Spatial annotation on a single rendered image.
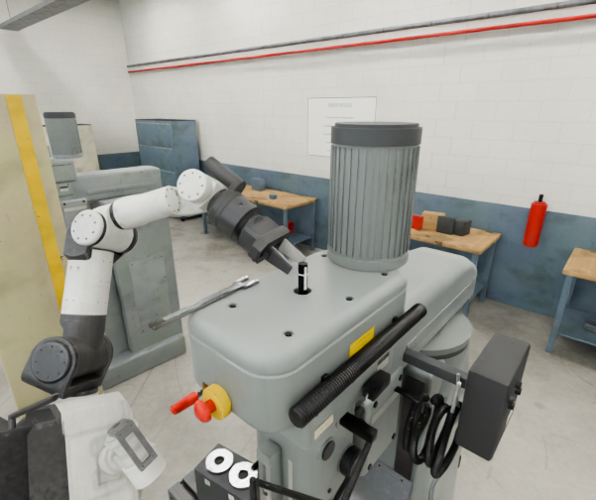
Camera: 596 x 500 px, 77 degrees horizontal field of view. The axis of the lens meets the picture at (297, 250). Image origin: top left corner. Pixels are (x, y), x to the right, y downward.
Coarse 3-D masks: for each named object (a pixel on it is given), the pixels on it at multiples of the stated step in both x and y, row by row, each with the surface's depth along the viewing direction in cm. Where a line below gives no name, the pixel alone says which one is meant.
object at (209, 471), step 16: (224, 448) 130; (208, 464) 123; (224, 464) 123; (240, 464) 123; (208, 480) 120; (224, 480) 119; (240, 480) 118; (256, 480) 119; (208, 496) 123; (224, 496) 118; (240, 496) 114
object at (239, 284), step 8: (240, 280) 80; (256, 280) 80; (232, 288) 77; (240, 288) 78; (248, 288) 78; (208, 296) 74; (216, 296) 74; (224, 296) 75; (192, 304) 71; (200, 304) 71; (208, 304) 72; (176, 312) 68; (184, 312) 68; (160, 320) 65; (168, 320) 65; (152, 328) 64
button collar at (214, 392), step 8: (216, 384) 66; (208, 392) 65; (216, 392) 64; (224, 392) 65; (216, 400) 64; (224, 400) 64; (216, 408) 64; (224, 408) 64; (216, 416) 65; (224, 416) 64
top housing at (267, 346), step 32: (320, 256) 95; (256, 288) 78; (288, 288) 78; (320, 288) 78; (352, 288) 78; (384, 288) 79; (192, 320) 68; (224, 320) 66; (256, 320) 66; (288, 320) 66; (320, 320) 66; (352, 320) 70; (384, 320) 80; (192, 352) 70; (224, 352) 62; (256, 352) 58; (288, 352) 58; (320, 352) 64; (352, 352) 72; (224, 384) 64; (256, 384) 59; (288, 384) 59; (256, 416) 61; (288, 416) 61
